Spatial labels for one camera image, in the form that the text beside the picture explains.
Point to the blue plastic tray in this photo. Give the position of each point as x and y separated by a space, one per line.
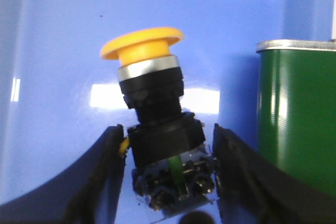
61 95

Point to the yellow mushroom push button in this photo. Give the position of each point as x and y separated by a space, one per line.
174 170

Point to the aluminium conveyor frame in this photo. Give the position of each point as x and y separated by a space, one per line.
291 44

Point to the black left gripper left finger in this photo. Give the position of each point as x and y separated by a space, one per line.
86 192

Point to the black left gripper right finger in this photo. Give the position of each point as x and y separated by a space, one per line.
252 190

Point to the green conveyor belt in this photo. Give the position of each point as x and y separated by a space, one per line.
296 114

